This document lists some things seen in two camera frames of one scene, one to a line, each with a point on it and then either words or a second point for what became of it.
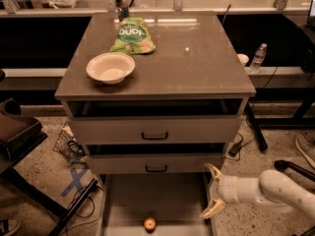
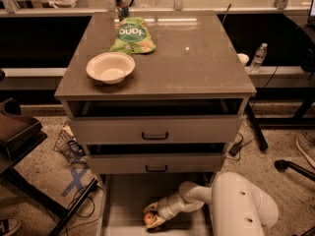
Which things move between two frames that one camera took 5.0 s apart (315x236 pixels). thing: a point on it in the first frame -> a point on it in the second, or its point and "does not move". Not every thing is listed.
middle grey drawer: x=178 y=129 does not move
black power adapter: x=235 y=148 does not move
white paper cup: x=243 y=58 does not move
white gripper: x=228 y=189 -> x=165 y=208
